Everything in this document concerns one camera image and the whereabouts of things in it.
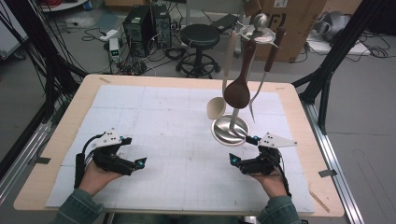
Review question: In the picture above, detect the white box with green light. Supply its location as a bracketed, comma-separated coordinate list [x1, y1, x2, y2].
[108, 37, 120, 63]

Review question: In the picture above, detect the grey rounded device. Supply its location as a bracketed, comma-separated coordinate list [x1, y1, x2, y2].
[312, 10, 351, 41]

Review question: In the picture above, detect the white power strip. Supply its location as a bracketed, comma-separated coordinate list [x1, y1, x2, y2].
[99, 29, 120, 42]

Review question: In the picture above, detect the person's left hand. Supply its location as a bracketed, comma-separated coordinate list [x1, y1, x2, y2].
[78, 160, 124, 197]

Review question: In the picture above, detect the black metal frame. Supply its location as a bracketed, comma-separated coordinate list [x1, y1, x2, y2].
[4, 0, 88, 122]
[292, 0, 396, 135]

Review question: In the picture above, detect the aluminium rail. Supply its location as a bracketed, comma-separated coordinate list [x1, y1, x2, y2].
[0, 122, 52, 203]
[301, 101, 365, 224]

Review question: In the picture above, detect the black round stool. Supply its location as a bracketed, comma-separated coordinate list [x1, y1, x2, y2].
[176, 23, 222, 79]

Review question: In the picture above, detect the brown wooden spoon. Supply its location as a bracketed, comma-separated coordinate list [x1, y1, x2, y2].
[223, 38, 258, 110]

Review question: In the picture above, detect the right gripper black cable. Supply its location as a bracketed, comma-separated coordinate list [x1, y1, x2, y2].
[273, 153, 292, 199]

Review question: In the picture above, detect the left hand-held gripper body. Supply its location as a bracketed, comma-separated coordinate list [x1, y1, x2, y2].
[92, 130, 136, 176]

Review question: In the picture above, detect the metal utensil stand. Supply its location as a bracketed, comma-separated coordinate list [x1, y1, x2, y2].
[211, 12, 288, 147]

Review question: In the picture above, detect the person's right hand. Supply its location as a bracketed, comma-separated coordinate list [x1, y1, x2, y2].
[251, 170, 288, 199]

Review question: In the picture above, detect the grey tape piece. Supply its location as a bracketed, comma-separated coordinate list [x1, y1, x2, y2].
[318, 168, 338, 178]
[27, 156, 51, 166]

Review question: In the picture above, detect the beige ladle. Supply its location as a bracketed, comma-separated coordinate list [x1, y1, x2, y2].
[206, 29, 238, 121]

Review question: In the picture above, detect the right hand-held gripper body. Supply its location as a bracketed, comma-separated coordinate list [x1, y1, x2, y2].
[240, 132, 298, 175]

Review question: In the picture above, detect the white round table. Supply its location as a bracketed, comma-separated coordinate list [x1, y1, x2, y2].
[40, 0, 90, 13]

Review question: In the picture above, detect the metal spatula with wooden handle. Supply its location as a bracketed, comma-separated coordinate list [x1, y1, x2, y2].
[247, 25, 287, 123]

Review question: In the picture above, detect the wide black computer tower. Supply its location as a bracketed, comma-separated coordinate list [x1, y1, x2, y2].
[122, 5, 157, 59]

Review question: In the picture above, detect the black flat device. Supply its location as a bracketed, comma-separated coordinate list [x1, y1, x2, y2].
[211, 12, 239, 34]

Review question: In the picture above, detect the narrow black computer tower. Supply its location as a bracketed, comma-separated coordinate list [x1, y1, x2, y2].
[151, 3, 173, 49]

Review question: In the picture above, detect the cardboard box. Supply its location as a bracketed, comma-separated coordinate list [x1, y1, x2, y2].
[244, 0, 328, 63]

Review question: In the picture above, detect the coiled black cable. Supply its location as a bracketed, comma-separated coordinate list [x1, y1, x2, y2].
[163, 46, 187, 62]

